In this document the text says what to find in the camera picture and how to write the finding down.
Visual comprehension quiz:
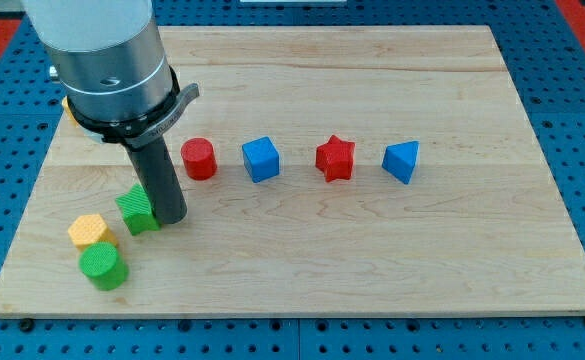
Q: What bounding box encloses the blue triangle block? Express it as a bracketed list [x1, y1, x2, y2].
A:
[382, 141, 420, 185]

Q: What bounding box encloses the yellow hexagon block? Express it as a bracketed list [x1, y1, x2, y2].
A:
[67, 214, 118, 251]

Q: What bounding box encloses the black clamp ring with lever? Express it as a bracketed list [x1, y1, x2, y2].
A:
[68, 66, 200, 148]

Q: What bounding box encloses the yellow block behind arm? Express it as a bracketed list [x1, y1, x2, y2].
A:
[61, 96, 80, 128]

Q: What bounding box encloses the light wooden board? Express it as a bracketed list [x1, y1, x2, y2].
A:
[0, 26, 585, 319]

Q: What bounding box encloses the green cylinder block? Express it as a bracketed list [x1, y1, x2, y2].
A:
[78, 242, 129, 291]

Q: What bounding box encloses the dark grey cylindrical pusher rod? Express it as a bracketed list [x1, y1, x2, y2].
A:
[126, 137, 187, 224]

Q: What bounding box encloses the red star block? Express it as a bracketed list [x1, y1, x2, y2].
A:
[315, 135, 355, 182]

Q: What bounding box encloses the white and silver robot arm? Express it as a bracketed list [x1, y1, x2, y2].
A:
[22, 0, 199, 224]

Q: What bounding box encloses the blue cube block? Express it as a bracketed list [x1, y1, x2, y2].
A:
[241, 137, 280, 183]

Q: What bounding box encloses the red cylinder block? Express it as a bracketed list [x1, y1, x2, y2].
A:
[180, 138, 217, 181]

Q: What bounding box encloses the green star block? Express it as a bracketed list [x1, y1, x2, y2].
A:
[115, 184, 161, 236]

